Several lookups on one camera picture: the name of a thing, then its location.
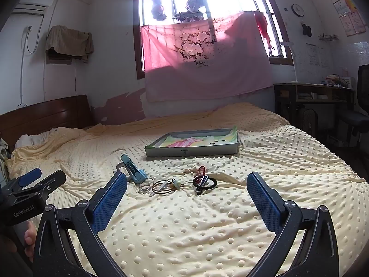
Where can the rainbow wall poster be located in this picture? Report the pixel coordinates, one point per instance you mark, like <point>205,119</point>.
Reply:
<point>350,3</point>

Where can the yellow dotted blanket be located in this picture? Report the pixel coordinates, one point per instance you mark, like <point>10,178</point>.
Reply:
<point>187,236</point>

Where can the person's left hand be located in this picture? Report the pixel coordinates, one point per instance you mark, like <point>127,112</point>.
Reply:
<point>29,236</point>

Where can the dark wooden desk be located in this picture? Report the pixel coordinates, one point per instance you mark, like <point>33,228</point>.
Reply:
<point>288,91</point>

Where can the white air conditioner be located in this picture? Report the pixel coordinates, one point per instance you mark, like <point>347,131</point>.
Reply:
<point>37,1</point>

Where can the pile of desk clutter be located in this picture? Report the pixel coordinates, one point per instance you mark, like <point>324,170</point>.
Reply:
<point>337,80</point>

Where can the black wall ornament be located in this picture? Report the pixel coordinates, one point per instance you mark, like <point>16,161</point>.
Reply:
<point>307,29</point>

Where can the barred window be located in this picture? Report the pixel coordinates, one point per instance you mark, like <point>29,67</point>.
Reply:
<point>224,3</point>

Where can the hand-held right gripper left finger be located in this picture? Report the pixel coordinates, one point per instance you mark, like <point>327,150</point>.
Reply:
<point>109,199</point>

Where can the beige draped cloth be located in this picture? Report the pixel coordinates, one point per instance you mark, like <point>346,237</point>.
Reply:
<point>69,41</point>

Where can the grey shallow cardboard box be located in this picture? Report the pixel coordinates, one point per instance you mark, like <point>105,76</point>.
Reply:
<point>190,151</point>

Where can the round wall clock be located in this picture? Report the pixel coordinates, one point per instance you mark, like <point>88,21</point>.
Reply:
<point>297,9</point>

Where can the black office chair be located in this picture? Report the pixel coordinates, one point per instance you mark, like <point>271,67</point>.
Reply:
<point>363,80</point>

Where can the pink wall certificate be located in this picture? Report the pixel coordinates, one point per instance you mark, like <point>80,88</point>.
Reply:
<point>358,21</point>
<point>347,24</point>

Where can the white bedding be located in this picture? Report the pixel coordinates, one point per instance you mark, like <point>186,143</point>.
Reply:
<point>34,140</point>

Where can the white wall certificate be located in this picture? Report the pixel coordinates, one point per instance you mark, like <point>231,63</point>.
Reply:
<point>339,6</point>

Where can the white wall chart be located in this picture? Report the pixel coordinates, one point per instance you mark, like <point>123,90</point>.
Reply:
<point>314,54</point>

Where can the pink floral cloth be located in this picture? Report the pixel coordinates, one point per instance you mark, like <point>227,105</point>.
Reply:
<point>201,75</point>

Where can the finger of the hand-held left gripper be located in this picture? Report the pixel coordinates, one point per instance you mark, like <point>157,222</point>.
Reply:
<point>30,176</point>
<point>53,180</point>

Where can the grey blue combination lock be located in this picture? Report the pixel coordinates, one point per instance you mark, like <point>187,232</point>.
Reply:
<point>134,173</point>

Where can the red hanging cloth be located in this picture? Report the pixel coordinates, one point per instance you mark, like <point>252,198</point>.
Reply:
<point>263,26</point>

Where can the small black hair clip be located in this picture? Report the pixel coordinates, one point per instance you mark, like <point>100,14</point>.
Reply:
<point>198,192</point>

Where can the white desk lamp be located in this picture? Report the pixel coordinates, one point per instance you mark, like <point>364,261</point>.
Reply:
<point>295,66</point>

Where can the red hair clip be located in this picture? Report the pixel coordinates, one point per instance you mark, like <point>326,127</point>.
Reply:
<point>201,169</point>

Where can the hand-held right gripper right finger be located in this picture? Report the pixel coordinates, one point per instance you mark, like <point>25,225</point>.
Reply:
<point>261,202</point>

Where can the wooden headboard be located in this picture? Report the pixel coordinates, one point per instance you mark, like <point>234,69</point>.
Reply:
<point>43,118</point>

